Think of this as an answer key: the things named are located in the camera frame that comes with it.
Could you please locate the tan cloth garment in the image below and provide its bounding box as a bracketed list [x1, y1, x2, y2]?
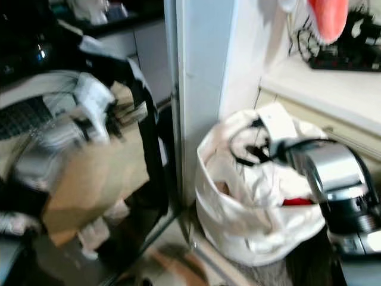
[12, 83, 151, 248]

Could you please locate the black washing machine door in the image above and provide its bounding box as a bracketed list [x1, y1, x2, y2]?
[30, 35, 173, 286]

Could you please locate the dark front-load washing machine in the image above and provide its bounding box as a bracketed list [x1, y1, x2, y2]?
[0, 27, 96, 281]

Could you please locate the red garment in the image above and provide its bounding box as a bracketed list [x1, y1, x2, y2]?
[282, 197, 315, 207]

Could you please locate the grey kitchen cabinet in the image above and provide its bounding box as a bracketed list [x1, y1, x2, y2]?
[89, 18, 170, 103]

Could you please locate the white fabric laundry bag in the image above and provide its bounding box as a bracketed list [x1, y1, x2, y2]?
[193, 109, 343, 268]

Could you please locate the white upright panel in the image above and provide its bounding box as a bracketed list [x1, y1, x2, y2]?
[164, 0, 283, 207]

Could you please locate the white object on counter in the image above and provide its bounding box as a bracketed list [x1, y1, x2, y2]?
[67, 0, 129, 26]

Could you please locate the orange fluffy object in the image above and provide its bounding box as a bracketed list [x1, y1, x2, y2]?
[307, 0, 351, 46]

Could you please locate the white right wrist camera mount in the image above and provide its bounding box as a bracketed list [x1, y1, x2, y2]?
[255, 102, 299, 145]

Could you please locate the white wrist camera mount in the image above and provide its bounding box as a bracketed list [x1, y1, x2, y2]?
[76, 72, 117, 142]
[255, 102, 299, 145]

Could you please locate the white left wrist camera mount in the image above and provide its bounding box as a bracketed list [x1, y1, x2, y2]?
[76, 72, 117, 142]

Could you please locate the black power strip with cables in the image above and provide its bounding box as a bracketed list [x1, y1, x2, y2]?
[296, 12, 381, 73]

